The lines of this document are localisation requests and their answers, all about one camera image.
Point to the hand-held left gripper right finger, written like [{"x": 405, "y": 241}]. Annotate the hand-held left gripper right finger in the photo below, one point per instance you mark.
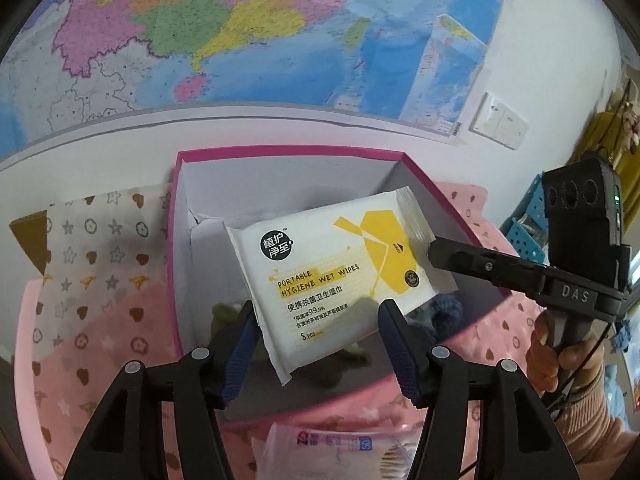
[{"x": 397, "y": 355}]

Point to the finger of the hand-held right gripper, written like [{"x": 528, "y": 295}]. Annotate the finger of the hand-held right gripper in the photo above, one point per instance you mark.
[{"x": 480, "y": 262}]

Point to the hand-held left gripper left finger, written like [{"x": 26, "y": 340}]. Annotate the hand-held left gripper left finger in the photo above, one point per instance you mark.
[{"x": 240, "y": 355}]

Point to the green plush toy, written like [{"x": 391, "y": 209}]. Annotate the green plush toy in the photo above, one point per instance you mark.
[{"x": 225, "y": 315}]

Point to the blue knit item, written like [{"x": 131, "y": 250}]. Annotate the blue knit item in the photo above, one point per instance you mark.
[{"x": 445, "y": 312}]

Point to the white yellow wet wipes pack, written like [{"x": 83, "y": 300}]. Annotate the white yellow wet wipes pack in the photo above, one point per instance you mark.
[{"x": 320, "y": 270}]

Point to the floral wet wipes pack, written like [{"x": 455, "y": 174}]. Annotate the floral wet wipes pack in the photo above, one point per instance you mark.
[{"x": 320, "y": 452}]

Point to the pink cardboard box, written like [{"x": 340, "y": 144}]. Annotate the pink cardboard box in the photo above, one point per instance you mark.
[{"x": 300, "y": 175}]

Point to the person's right forearm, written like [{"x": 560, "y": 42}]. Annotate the person's right forearm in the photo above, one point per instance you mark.
[{"x": 600, "y": 410}]

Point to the person's right hand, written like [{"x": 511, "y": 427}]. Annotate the person's right hand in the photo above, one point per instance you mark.
[{"x": 542, "y": 365}]

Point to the blue perforated plastic stool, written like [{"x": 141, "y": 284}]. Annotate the blue perforated plastic stool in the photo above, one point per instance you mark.
[{"x": 527, "y": 220}]

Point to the yellow hanging garment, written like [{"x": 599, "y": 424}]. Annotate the yellow hanging garment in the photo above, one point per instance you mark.
[{"x": 605, "y": 132}]

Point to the hanging plush monkey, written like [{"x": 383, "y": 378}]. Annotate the hanging plush monkey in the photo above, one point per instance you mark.
[{"x": 629, "y": 127}]

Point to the pink heart print blanket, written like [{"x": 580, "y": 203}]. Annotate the pink heart print blanket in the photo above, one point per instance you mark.
[{"x": 100, "y": 385}]

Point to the white star print pillow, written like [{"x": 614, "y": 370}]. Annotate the white star print pillow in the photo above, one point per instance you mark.
[{"x": 105, "y": 260}]

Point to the brown cushion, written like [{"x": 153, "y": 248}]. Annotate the brown cushion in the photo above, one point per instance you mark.
[{"x": 30, "y": 237}]

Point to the white wall socket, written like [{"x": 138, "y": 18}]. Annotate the white wall socket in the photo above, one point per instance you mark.
[
  {"x": 482, "y": 112},
  {"x": 520, "y": 132},
  {"x": 504, "y": 122}
]

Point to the colourful wall map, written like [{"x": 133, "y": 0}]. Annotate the colourful wall map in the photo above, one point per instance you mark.
[{"x": 250, "y": 35}]

